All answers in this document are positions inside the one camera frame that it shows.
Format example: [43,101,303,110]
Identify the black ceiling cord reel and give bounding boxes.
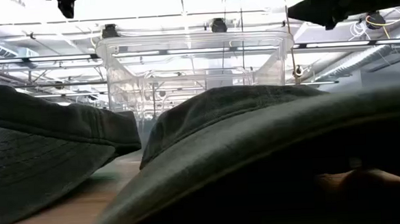
[210,16,229,34]
[365,10,387,32]
[100,23,120,40]

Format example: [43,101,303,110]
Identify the brown hanging cord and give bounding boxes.
[282,0,299,86]

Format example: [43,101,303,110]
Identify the clear plastic bin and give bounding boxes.
[94,27,301,158]

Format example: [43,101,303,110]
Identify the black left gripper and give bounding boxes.
[42,0,90,21]

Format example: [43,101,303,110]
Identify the white ceiling cable bundle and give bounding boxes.
[347,21,368,42]

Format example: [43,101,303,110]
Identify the yellow ceiling cable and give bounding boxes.
[365,10,400,42]

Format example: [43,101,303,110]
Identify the small black ceiling reel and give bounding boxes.
[292,64,305,79]

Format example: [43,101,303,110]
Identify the dark green baseball cap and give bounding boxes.
[84,76,400,224]
[0,75,147,224]

